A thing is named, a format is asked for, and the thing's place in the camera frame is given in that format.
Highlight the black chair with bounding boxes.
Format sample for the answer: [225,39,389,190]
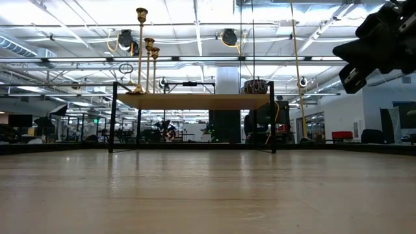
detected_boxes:
[361,129,384,144]

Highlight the red floral candle tin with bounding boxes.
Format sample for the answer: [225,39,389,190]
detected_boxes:
[242,79,269,95]

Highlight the large dark wall screen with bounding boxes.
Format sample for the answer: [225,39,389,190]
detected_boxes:
[392,101,416,129]

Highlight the black aluminium table frame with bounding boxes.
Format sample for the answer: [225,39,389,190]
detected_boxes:
[0,142,416,156]

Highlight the black studio softbox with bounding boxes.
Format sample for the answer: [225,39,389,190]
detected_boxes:
[48,103,68,118]

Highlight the red seat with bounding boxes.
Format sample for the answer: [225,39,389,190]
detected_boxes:
[331,131,354,141]

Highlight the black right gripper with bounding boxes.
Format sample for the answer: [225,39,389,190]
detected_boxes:
[331,0,416,95]

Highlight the small wooden shelf black legs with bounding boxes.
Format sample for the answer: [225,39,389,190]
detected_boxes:
[108,81,278,154]

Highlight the black ceiling cable reel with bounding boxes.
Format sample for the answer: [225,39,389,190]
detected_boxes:
[117,29,135,49]
[131,40,143,57]
[222,28,239,46]

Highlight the black monitor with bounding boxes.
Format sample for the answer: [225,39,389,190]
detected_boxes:
[8,114,33,128]

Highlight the black and white panel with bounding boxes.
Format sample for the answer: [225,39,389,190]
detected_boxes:
[380,107,402,144]

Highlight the yellow hanging cable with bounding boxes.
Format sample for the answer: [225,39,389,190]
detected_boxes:
[290,0,309,140]

